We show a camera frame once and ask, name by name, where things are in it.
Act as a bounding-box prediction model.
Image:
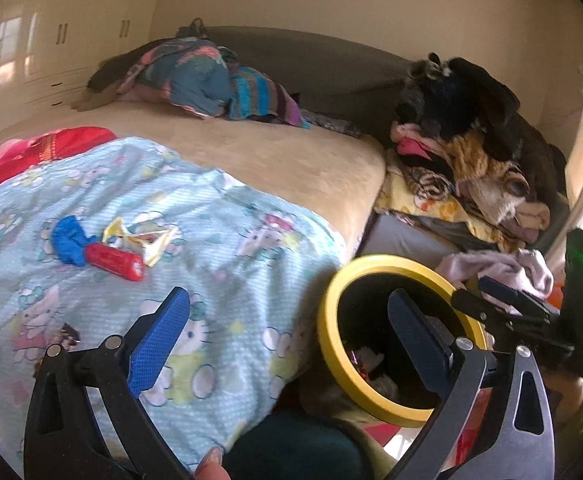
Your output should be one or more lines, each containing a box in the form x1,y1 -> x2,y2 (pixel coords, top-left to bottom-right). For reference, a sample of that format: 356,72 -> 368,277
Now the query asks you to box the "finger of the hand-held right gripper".
454,292 -> 552,338
479,276 -> 562,323

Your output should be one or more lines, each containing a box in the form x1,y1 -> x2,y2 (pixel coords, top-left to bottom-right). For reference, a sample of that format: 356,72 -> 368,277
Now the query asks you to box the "cream glossy wardrobe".
0,0 -> 169,136

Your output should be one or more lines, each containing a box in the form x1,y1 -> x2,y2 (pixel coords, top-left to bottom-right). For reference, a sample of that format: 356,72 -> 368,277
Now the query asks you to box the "yellow furry plush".
444,132 -> 552,231

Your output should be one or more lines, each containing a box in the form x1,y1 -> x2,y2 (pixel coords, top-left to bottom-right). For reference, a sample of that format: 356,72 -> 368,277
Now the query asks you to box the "grey patterned cloth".
301,110 -> 367,138

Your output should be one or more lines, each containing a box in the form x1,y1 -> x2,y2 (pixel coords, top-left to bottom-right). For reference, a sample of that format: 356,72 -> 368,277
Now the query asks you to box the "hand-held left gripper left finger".
24,286 -> 192,480

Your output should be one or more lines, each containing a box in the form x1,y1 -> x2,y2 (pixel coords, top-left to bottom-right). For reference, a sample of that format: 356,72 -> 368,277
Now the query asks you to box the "red cloth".
0,126 -> 117,201

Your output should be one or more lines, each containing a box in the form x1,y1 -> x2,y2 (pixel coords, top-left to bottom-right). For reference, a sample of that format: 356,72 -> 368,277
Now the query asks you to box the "dark brown plush cloth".
511,110 -> 569,196

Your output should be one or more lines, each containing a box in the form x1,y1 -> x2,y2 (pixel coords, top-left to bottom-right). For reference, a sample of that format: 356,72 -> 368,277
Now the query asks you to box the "pink cloth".
390,122 -> 452,161

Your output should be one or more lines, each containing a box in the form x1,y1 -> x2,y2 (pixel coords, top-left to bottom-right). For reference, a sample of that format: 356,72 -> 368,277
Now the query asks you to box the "red snack wrapper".
85,241 -> 146,282

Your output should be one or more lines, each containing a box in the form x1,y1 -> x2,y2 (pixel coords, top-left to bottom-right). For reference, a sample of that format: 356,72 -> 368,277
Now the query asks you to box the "yellow rimmed black bin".
316,254 -> 489,428

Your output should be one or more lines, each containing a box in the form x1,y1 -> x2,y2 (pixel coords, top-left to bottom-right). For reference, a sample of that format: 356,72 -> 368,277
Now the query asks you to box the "white printed plastic bag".
361,345 -> 397,396

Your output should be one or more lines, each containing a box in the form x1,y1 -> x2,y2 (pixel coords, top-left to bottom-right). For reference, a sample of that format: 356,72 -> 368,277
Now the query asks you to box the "person's dark green leg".
221,410 -> 387,480

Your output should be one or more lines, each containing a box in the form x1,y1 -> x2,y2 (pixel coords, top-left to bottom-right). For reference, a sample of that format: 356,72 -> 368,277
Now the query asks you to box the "small dark wrapper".
58,324 -> 82,351

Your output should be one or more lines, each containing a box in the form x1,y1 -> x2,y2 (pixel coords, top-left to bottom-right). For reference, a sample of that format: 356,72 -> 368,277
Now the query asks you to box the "striped colourful blanket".
228,65 -> 312,131

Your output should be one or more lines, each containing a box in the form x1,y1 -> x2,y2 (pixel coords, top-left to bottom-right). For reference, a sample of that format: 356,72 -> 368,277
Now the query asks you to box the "grey headboard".
204,26 -> 422,126

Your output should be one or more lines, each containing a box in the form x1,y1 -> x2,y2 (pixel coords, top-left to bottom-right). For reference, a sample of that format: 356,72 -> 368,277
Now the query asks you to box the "yellow white wrapper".
102,216 -> 181,267

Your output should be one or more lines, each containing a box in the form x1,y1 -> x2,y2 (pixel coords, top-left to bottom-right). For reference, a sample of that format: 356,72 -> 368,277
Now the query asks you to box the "lilac cloth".
434,247 -> 555,301

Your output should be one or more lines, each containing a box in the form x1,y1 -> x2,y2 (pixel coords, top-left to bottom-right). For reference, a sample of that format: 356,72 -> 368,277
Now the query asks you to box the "person's left hand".
194,446 -> 232,480

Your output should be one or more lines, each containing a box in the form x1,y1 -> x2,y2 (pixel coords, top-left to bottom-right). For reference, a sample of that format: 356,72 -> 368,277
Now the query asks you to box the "tiger striped cloth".
409,167 -> 455,201

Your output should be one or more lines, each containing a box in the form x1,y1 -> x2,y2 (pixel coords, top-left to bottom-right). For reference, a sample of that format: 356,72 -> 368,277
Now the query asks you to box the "light blue cartoon blanket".
0,135 -> 347,480

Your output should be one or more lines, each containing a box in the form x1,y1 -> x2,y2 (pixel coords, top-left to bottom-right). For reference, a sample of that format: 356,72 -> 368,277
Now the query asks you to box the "blue floral quilt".
118,37 -> 237,118

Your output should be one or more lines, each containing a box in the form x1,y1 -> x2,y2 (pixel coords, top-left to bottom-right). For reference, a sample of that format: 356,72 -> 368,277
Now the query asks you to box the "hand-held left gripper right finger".
381,287 -> 557,480

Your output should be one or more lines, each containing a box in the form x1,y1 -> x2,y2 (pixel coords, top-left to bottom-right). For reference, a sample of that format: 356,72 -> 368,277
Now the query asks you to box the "pile of clothes on box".
374,165 -> 522,256

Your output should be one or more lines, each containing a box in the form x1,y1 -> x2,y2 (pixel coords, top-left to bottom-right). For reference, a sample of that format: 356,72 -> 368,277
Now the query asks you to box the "beige bed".
0,95 -> 387,261

